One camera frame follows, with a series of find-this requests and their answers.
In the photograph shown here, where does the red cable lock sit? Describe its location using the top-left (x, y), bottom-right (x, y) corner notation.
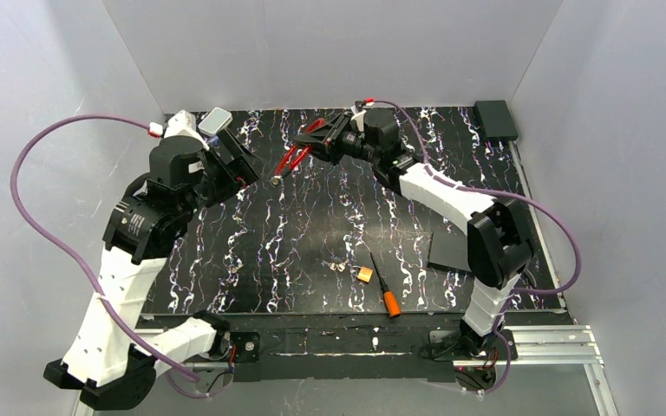
top-left (270, 118), bottom-right (327, 186)

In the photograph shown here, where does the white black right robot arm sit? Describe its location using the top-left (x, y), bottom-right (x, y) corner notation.
top-left (292, 108), bottom-right (534, 360)

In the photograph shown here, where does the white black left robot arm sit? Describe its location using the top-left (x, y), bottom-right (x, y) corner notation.
top-left (43, 128), bottom-right (262, 411)

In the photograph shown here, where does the white rectangular box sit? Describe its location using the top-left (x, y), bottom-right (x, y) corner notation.
top-left (198, 107), bottom-right (232, 136)

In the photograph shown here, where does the black box in corner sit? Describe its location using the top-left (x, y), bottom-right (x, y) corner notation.
top-left (473, 101), bottom-right (519, 143)

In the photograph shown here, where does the dark grey flat plate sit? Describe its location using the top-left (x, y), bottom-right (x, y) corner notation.
top-left (427, 230), bottom-right (471, 272)

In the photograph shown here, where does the brass padlock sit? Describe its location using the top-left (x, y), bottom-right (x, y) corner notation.
top-left (351, 266), bottom-right (374, 283)

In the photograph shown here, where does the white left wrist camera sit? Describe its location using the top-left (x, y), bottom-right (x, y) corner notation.
top-left (147, 110), bottom-right (210, 151)

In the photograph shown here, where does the orange handled screwdriver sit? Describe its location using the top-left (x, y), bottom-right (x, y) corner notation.
top-left (369, 252), bottom-right (402, 319)

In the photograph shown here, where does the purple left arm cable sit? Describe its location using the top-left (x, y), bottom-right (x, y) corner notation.
top-left (10, 114), bottom-right (237, 400)

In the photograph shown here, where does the aluminium frame rail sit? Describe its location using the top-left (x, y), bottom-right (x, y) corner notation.
top-left (71, 114), bottom-right (622, 416)

